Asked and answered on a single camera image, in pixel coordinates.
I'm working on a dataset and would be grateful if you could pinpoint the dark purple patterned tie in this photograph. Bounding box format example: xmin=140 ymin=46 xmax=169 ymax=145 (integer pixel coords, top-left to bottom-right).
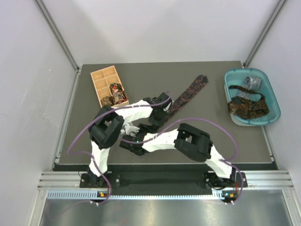
xmin=165 ymin=75 xmax=209 ymax=122

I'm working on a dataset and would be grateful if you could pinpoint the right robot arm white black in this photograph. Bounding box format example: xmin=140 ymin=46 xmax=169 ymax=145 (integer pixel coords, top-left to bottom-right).
xmin=119 ymin=123 xmax=237 ymax=190

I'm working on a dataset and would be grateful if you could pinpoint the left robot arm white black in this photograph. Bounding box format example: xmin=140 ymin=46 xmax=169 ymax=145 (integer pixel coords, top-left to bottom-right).
xmin=87 ymin=92 xmax=173 ymax=187

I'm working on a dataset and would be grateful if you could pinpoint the colourful rolled tie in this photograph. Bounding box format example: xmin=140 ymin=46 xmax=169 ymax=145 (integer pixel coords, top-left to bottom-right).
xmin=110 ymin=83 xmax=127 ymax=105

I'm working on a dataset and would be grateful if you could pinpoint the brown patterned rolled tie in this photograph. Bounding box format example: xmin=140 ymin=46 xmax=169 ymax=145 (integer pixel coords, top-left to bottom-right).
xmin=100 ymin=96 xmax=114 ymax=107

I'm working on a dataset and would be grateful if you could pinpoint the wooden compartment box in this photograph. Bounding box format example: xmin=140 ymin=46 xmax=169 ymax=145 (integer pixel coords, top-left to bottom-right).
xmin=90 ymin=65 xmax=129 ymax=108

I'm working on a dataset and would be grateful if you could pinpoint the teal plastic basket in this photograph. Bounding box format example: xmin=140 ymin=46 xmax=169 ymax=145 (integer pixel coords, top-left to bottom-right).
xmin=224 ymin=68 xmax=281 ymax=126

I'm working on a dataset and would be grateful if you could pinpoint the grey patterned tie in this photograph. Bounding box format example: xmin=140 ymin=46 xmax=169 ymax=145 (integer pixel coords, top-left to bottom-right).
xmin=238 ymin=76 xmax=261 ymax=99

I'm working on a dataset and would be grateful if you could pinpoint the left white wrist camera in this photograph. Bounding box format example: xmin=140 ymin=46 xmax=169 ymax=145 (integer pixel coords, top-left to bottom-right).
xmin=162 ymin=92 xmax=174 ymax=112

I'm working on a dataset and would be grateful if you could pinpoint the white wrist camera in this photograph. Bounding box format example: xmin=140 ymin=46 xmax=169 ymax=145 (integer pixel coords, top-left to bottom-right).
xmin=120 ymin=122 xmax=140 ymax=137
xmin=162 ymin=92 xmax=174 ymax=112

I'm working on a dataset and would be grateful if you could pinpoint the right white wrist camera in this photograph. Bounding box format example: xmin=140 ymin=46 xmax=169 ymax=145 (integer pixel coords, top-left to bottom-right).
xmin=120 ymin=122 xmax=140 ymax=137

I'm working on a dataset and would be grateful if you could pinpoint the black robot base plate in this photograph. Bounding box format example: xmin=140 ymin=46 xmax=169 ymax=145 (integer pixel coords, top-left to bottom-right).
xmin=79 ymin=163 xmax=247 ymax=196

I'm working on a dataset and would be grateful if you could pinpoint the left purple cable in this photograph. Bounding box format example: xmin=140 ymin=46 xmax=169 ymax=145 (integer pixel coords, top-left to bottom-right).
xmin=67 ymin=91 xmax=173 ymax=203

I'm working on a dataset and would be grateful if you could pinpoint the purple cable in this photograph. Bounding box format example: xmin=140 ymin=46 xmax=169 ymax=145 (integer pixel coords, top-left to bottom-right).
xmin=67 ymin=91 xmax=173 ymax=203
xmin=119 ymin=117 xmax=244 ymax=205

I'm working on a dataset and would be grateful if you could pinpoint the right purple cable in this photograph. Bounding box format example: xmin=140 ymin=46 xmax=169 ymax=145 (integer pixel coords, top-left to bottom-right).
xmin=119 ymin=117 xmax=244 ymax=205

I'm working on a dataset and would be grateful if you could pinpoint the slotted cable duct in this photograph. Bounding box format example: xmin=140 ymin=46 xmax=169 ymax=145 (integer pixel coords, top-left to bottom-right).
xmin=47 ymin=190 xmax=238 ymax=201

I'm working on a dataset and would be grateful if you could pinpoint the left aluminium frame post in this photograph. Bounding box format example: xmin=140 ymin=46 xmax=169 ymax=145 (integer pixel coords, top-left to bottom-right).
xmin=34 ymin=0 xmax=79 ymax=71

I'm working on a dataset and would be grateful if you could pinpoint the aluminium frame post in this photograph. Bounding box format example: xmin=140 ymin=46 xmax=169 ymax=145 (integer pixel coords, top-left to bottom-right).
xmin=34 ymin=0 xmax=79 ymax=71
xmin=242 ymin=0 xmax=288 ymax=68

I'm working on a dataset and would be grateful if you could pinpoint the right aluminium frame post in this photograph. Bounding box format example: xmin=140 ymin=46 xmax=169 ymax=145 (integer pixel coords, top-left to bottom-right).
xmin=242 ymin=0 xmax=288 ymax=68

